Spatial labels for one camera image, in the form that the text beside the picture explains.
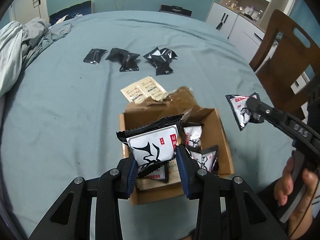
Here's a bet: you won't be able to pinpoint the white door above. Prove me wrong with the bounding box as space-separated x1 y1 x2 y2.
11 0 48 20

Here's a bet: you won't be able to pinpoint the black flat box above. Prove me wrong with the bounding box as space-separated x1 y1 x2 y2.
159 4 192 17

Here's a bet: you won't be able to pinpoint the person's right hand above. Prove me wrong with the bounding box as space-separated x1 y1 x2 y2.
274 156 320 225

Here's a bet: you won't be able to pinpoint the crumpled grey-green duvet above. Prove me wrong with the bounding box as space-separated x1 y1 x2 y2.
0 17 73 97

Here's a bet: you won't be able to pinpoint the brown wooden chair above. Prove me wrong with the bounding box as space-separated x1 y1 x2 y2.
249 9 320 120

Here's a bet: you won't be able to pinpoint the beige sachet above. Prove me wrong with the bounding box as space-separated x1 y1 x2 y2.
136 76 167 99
156 92 173 102
120 84 143 103

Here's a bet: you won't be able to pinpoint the small bottles and jars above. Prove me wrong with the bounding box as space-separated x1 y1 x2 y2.
225 0 264 19

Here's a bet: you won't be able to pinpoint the deer print snack packet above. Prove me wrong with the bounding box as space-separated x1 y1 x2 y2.
183 125 203 148
116 114 184 179
140 165 170 183
225 92 264 131
189 145 219 173

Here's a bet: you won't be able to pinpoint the white cabinet with open shelf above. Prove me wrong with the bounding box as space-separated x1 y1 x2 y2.
205 0 300 60

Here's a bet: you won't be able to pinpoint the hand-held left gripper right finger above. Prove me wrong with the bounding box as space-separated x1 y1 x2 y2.
175 145 290 240

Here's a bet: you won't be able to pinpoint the brown cardboard box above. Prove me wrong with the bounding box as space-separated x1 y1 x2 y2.
119 86 234 205

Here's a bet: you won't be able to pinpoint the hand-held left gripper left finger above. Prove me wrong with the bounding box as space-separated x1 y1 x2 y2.
29 153 139 240

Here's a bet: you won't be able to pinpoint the crumpled clear packing tape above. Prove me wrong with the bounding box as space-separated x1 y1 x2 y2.
162 86 200 120

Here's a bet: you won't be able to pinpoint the pile of black snack packets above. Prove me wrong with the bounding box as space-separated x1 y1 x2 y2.
83 47 178 76

